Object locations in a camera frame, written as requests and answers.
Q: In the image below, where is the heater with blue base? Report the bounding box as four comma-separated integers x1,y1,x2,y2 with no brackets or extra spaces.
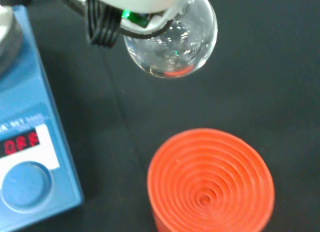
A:
0,3,85,232

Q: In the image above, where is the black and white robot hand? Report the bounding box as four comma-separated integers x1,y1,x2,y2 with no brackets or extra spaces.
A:
53,0,196,49

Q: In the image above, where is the orange ribbed flask stand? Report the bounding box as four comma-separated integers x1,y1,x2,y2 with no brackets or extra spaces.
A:
146,128,276,232

